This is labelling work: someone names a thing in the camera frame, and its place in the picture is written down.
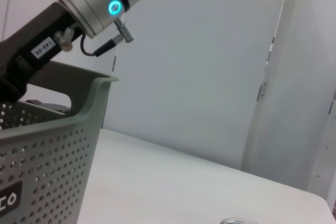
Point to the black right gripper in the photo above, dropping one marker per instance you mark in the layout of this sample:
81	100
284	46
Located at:
29	51

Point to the glass teacup with black sleeve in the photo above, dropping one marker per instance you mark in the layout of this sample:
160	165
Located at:
237	221

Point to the grey-green perforated storage bin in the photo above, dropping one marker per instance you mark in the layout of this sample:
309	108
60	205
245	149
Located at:
52	155

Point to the silver right gripper fitting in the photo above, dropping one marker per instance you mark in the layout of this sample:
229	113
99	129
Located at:
63	40

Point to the white hinged door panel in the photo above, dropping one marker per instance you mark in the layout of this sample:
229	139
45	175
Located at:
294	103

